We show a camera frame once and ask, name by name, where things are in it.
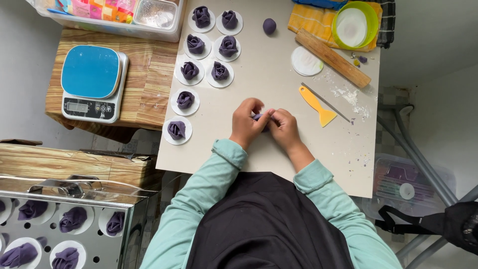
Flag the digital kitchen scale blue top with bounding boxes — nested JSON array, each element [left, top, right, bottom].
[[60, 44, 130, 124]]

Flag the wooden rolling pin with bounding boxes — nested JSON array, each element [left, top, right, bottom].
[[295, 28, 372, 89]]

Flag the batch of folded purple buns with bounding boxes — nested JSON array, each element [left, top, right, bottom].
[[0, 199, 126, 269]]

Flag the yellow plastic scraper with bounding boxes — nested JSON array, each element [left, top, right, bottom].
[[298, 85, 338, 128]]

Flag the small purple dough piece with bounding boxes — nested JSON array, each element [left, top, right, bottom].
[[253, 113, 270, 133]]

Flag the white paper stack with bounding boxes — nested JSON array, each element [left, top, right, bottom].
[[291, 46, 325, 77], [335, 8, 368, 48]]

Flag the thin metal skewer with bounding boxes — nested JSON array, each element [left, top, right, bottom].
[[300, 82, 352, 123]]

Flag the metal steamer tray with holes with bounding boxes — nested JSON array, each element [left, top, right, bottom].
[[0, 174, 160, 269]]

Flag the yellow striped cloth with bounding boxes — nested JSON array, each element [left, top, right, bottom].
[[288, 2, 384, 53]]

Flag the person's right hand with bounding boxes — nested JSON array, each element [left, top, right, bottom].
[[266, 108, 303, 154]]

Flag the black bag with strap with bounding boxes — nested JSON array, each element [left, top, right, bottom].
[[374, 201, 478, 257]]

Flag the small clear plastic tub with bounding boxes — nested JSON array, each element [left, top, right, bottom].
[[132, 0, 180, 31]]

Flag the green round plastic bowl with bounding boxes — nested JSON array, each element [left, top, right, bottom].
[[331, 1, 379, 51]]

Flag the white flour dusting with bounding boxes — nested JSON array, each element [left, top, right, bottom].
[[330, 85, 371, 121]]

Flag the colourful packets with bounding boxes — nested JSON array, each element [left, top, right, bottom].
[[55, 0, 137, 24]]

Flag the dark checkered cloth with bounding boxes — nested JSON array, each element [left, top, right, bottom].
[[374, 0, 397, 49]]

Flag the wood-pattern box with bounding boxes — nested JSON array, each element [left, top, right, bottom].
[[0, 139, 166, 192]]

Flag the wood-pattern side table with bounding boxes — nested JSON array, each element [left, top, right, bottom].
[[44, 28, 180, 145]]

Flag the blue plastic item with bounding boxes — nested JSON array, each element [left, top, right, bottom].
[[291, 0, 349, 11]]

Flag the clear plastic storage box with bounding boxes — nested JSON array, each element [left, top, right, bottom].
[[361, 153, 457, 222]]

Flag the person's black apron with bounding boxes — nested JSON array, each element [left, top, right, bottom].
[[185, 171, 356, 269]]

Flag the person's left hand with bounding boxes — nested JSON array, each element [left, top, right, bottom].
[[229, 98, 276, 151]]

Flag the large clear plastic container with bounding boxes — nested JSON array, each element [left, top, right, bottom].
[[25, 0, 187, 43]]

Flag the group of white paper rounds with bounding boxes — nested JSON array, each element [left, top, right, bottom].
[[162, 4, 244, 146]]

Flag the grey metal table legs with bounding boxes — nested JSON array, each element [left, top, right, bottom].
[[376, 104, 478, 269]]

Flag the purple dough ball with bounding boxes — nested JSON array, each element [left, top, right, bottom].
[[262, 18, 277, 36]]

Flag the group of purple dough roses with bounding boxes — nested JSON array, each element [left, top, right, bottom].
[[167, 5, 239, 140]]

